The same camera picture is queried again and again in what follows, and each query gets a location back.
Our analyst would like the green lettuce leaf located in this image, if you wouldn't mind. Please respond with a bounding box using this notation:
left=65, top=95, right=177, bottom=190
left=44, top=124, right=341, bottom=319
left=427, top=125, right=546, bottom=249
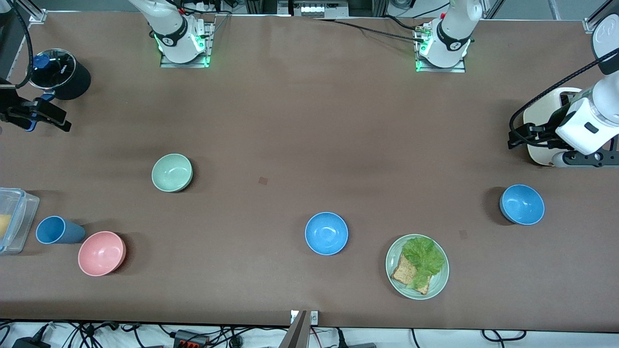
left=402, top=236, right=445, bottom=290

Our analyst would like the short black table cable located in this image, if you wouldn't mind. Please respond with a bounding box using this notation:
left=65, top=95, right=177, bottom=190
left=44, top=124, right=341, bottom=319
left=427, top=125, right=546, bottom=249
left=382, top=14, right=424, bottom=32

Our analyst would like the pink bowl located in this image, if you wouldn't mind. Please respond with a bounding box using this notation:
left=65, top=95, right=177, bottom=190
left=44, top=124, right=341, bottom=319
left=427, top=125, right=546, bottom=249
left=78, top=231, right=127, bottom=277

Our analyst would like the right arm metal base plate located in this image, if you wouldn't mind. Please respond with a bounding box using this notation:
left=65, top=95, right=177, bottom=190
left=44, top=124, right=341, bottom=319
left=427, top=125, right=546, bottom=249
left=160, top=19, right=216, bottom=69

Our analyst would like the dark-rimmed blue bowl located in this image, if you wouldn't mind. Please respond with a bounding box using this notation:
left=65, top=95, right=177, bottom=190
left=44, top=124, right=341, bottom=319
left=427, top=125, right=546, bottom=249
left=500, top=184, right=545, bottom=226

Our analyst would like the long black table cable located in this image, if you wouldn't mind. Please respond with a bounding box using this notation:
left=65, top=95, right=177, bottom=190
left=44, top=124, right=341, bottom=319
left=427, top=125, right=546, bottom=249
left=313, top=18, right=426, bottom=43

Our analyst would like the light blue bowl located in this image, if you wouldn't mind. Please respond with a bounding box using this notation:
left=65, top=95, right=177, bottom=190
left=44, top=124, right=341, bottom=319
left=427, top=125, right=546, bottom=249
left=305, top=212, right=349, bottom=256

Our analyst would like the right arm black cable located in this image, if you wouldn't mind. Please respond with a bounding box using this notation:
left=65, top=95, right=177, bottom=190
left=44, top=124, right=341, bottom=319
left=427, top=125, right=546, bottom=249
left=0, top=0, right=34, bottom=90

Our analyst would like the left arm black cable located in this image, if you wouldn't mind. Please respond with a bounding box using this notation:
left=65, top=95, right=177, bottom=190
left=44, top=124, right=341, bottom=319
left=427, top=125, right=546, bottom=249
left=509, top=47, right=619, bottom=145

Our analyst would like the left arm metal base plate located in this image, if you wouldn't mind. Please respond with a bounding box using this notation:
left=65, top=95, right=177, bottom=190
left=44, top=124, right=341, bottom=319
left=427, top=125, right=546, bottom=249
left=415, top=23, right=468, bottom=73

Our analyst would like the pale green bowl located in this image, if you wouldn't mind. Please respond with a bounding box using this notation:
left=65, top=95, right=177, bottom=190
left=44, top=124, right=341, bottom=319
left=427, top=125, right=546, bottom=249
left=151, top=153, right=193, bottom=193

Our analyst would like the cream white toaster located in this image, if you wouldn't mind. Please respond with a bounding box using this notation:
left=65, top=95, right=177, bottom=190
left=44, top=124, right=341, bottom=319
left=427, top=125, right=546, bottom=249
left=523, top=87, right=619, bottom=167

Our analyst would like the black pot blue handle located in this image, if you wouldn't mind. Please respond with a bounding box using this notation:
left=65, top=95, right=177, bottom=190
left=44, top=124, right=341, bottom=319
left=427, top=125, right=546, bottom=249
left=24, top=48, right=91, bottom=132

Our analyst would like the glass lid blue knob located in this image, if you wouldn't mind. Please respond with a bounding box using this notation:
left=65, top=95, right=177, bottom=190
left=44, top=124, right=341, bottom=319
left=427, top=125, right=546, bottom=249
left=27, top=48, right=77, bottom=90

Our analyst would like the black power adapter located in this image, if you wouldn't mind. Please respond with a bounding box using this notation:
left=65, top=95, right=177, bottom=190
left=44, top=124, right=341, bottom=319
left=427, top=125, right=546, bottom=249
left=12, top=336, right=52, bottom=348

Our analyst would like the pale green plate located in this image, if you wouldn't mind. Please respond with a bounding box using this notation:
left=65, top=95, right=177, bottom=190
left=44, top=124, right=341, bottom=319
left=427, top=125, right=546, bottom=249
left=385, top=234, right=450, bottom=300

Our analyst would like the black looped floor cable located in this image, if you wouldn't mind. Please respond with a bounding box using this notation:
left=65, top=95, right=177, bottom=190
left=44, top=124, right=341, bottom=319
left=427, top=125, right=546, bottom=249
left=481, top=329, right=527, bottom=342

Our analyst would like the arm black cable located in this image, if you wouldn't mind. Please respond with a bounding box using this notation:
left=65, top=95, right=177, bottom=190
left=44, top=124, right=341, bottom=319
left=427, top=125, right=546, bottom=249
left=509, top=47, right=619, bottom=145
left=0, top=0, right=34, bottom=90

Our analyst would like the clear plastic container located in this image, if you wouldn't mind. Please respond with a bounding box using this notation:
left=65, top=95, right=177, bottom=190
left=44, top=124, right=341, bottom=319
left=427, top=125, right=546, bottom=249
left=0, top=188, right=40, bottom=255

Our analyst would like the black orange connector box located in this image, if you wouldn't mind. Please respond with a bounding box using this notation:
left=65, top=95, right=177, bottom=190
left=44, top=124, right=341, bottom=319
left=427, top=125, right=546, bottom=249
left=173, top=330, right=209, bottom=348

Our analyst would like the blue cup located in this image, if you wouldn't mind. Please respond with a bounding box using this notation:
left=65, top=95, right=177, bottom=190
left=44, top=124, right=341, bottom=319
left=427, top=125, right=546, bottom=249
left=36, top=216, right=87, bottom=245

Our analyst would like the grey metal bar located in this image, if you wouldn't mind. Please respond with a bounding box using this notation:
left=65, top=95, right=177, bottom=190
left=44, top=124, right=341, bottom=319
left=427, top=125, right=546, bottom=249
left=279, top=310, right=309, bottom=348

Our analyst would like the brown bread slice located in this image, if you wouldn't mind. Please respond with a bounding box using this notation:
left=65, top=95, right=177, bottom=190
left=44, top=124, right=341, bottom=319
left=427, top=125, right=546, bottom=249
left=391, top=252, right=431, bottom=295

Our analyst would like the white power strip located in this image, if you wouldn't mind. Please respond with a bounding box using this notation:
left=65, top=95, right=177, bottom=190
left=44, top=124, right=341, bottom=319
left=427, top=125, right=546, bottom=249
left=293, top=0, right=350, bottom=19

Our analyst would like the aluminium frame profile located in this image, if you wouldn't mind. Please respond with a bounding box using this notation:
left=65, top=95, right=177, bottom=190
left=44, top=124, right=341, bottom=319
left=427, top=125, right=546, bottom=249
left=583, top=0, right=619, bottom=33
left=15, top=0, right=47, bottom=24

